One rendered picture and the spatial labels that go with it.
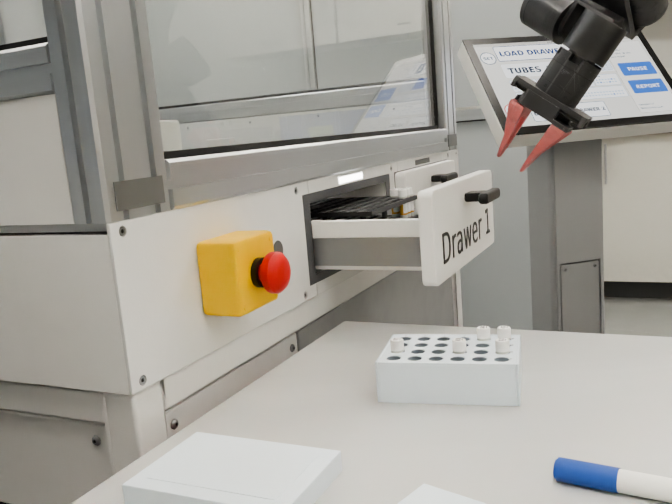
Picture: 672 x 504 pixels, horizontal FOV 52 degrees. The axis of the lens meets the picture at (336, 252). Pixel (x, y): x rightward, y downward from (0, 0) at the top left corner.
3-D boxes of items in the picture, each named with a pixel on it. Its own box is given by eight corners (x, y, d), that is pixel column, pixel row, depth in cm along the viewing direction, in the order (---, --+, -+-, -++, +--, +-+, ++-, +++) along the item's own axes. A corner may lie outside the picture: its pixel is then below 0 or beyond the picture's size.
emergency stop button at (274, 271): (296, 288, 68) (292, 248, 67) (275, 298, 64) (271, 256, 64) (269, 287, 69) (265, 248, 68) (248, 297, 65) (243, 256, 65)
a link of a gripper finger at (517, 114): (490, 145, 95) (530, 84, 91) (535, 174, 93) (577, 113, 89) (478, 148, 89) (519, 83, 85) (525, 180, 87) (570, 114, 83)
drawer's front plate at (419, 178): (457, 214, 139) (454, 159, 137) (409, 240, 113) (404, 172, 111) (449, 215, 140) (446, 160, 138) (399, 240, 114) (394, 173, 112)
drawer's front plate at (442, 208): (494, 242, 105) (491, 169, 103) (437, 287, 79) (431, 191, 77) (483, 242, 105) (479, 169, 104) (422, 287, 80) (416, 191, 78)
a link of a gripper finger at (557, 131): (495, 148, 94) (535, 87, 91) (540, 178, 93) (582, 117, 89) (483, 152, 88) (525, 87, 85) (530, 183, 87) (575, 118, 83)
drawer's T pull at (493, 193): (500, 197, 92) (500, 187, 92) (487, 204, 86) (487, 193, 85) (474, 198, 94) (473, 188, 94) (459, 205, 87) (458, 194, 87)
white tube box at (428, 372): (521, 372, 67) (520, 334, 66) (520, 406, 59) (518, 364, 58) (395, 370, 70) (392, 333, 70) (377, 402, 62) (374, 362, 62)
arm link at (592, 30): (621, 15, 78) (640, 28, 82) (575, -10, 82) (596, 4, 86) (584, 69, 81) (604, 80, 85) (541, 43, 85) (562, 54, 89)
